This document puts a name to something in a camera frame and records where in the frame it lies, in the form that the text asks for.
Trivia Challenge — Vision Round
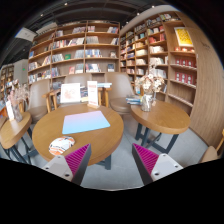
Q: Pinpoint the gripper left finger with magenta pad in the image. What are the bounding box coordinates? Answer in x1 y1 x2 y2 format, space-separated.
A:
43 144 91 185

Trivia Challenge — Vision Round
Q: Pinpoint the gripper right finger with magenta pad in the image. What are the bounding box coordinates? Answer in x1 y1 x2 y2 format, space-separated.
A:
132 143 182 185

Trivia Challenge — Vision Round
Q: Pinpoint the orange and white computer mouse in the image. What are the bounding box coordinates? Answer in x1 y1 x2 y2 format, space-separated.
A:
49 136 75 156

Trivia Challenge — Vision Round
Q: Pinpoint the pastel gradient mouse pad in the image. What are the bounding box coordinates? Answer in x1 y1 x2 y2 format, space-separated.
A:
62 111 110 134

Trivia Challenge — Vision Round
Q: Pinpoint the round wooden centre table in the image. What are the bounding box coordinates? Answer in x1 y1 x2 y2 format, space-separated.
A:
32 104 124 168

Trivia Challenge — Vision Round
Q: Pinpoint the round wooden table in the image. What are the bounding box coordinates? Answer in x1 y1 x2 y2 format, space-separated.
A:
32 104 124 168
0 112 37 164
131 100 190 153

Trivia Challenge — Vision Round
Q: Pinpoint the round wooden right table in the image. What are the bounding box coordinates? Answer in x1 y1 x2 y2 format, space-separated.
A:
131 100 190 153

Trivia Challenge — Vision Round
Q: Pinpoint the wooden chair at right edge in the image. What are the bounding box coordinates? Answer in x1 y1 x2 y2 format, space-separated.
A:
200 130 224 163

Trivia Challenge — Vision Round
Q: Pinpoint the stack of books on table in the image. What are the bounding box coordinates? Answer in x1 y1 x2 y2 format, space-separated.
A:
126 95 142 105

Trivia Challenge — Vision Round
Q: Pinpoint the beige padded chair left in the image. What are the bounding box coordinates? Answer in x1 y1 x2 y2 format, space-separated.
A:
27 79 50 123

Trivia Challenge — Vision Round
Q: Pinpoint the beige padded chair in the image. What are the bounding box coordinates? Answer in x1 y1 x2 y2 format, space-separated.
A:
105 72 134 115
59 72 93 108
27 79 50 123

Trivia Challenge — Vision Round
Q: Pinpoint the round wooden left table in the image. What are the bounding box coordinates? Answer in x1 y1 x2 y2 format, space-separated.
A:
0 112 37 164

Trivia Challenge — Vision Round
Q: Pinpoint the white framed picture card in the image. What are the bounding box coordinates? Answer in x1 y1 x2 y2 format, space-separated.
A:
60 83 81 103

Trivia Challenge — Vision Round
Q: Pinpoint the glass vase with dried flowers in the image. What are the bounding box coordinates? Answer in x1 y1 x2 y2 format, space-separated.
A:
135 64 164 112

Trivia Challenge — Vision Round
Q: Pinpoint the white sign in wooden stand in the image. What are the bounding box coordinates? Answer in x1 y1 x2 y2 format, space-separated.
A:
87 81 99 108

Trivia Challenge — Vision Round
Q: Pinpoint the beige padded chair right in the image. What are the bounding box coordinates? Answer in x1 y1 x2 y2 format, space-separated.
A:
105 72 134 115

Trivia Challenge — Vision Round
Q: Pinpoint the white card on left table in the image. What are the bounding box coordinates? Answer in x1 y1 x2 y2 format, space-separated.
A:
6 100 14 121

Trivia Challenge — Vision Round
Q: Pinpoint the beige padded chair middle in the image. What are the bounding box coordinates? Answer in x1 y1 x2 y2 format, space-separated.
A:
59 72 93 108

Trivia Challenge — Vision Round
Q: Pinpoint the left vase with dried flowers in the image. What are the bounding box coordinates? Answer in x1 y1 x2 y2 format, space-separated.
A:
8 84 30 122

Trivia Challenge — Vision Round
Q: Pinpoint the wooden bookshelf far left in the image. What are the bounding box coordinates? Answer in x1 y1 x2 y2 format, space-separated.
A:
0 64 14 100

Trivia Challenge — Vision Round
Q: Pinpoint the large wooden bookshelf centre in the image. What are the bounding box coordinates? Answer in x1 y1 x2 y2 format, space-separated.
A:
28 20 120 84

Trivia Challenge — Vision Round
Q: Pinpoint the large wooden bookshelf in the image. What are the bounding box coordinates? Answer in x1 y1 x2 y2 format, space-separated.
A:
28 20 120 84
120 10 197 114

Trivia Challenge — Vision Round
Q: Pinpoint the large wooden bookshelf right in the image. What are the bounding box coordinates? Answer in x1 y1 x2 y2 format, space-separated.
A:
120 10 197 114

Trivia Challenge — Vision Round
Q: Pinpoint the yellow poster on shelf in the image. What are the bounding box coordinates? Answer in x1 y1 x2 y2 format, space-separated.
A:
174 27 193 47

